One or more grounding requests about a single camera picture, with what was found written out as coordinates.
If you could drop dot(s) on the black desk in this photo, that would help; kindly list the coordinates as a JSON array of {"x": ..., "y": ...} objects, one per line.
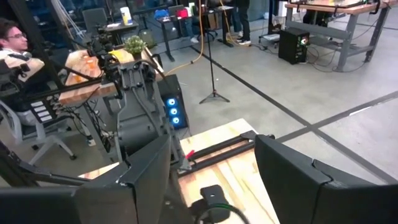
[{"x": 224, "y": 25}]

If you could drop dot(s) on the black rig frame bar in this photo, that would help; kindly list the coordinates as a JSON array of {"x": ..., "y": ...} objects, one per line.
[{"x": 62, "y": 90}]

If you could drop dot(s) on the potted green plant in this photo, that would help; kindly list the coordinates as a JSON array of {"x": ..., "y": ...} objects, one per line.
[{"x": 135, "y": 45}]

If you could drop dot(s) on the blue bag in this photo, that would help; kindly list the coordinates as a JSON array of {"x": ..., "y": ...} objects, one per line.
[{"x": 161, "y": 14}]

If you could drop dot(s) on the black table end rails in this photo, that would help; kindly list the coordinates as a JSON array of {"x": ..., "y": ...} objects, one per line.
[{"x": 217, "y": 152}]

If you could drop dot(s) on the black labelled power strip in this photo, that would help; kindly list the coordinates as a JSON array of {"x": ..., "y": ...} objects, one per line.
[{"x": 42, "y": 111}]

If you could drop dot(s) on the gray office chair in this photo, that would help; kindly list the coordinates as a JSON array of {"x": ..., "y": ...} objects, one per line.
[{"x": 94, "y": 18}]

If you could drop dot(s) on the black tripod stand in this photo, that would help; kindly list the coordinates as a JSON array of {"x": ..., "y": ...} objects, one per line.
[{"x": 214, "y": 93}]

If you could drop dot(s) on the white yellow container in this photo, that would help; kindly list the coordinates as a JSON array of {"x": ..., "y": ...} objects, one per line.
[{"x": 126, "y": 15}]

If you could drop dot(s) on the black computer tower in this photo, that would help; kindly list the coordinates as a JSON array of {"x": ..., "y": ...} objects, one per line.
[{"x": 292, "y": 46}]

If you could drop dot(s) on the wooden top table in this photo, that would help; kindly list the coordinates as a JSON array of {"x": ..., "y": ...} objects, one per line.
[{"x": 81, "y": 93}]

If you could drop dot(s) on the small red clip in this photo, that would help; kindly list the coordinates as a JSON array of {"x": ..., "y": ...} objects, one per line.
[{"x": 189, "y": 154}]

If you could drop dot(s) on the white plastic chair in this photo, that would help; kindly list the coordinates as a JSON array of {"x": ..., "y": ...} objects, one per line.
[{"x": 40, "y": 137}]

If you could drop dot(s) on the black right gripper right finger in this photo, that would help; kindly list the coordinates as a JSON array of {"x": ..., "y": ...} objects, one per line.
[{"x": 311, "y": 196}]

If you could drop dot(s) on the computer tower blue fans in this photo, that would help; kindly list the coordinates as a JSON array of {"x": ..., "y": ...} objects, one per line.
[{"x": 174, "y": 105}]

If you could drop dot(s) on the person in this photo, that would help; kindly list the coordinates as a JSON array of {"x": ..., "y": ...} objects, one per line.
[
  {"x": 15, "y": 43},
  {"x": 244, "y": 18}
]

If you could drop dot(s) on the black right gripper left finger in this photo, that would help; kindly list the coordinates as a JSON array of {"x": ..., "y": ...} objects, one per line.
[{"x": 102, "y": 202}]

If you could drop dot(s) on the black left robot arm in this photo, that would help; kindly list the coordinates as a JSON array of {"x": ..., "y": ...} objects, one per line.
[{"x": 140, "y": 124}]

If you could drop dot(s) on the gray metal workbench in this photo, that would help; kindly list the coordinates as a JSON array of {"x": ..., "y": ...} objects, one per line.
[{"x": 345, "y": 31}]

